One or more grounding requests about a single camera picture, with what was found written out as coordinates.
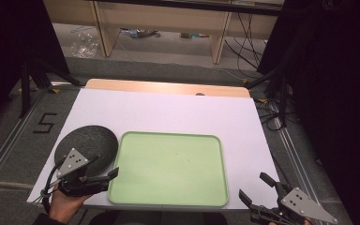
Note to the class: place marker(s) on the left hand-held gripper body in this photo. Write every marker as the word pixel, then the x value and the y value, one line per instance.
pixel 72 162

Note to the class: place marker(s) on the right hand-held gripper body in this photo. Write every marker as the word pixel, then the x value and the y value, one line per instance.
pixel 303 204

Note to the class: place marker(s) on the dark round plate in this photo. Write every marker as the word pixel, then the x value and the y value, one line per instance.
pixel 87 140

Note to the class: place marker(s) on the person's right hand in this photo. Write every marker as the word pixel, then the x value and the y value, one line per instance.
pixel 308 222

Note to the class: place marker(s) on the person's left hand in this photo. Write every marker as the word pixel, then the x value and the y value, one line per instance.
pixel 63 206

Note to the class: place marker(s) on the light green tray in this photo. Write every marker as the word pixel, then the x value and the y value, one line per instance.
pixel 168 168

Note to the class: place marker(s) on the yellow tape piece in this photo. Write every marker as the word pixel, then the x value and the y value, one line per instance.
pixel 262 100
pixel 55 91

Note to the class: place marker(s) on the black tripod stand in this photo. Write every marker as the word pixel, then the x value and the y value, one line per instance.
pixel 26 90
pixel 282 100

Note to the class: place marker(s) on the white board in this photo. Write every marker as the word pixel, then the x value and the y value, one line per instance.
pixel 168 109

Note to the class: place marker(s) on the wooden table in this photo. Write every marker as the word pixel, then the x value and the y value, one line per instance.
pixel 156 86

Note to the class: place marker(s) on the black curtain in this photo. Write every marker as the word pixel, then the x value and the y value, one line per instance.
pixel 9 47
pixel 340 93

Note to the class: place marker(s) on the clear plastic bag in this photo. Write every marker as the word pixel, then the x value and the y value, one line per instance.
pixel 84 45

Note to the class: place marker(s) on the crumpled bluish plastic wrap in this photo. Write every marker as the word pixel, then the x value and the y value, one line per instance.
pixel 137 33

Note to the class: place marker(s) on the small coloured packet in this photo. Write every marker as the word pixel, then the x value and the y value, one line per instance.
pixel 193 35

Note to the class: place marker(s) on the light wooden shelf unit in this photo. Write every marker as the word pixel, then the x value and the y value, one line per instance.
pixel 162 15

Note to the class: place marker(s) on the metal floor rail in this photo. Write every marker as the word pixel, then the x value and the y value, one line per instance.
pixel 296 162
pixel 9 143

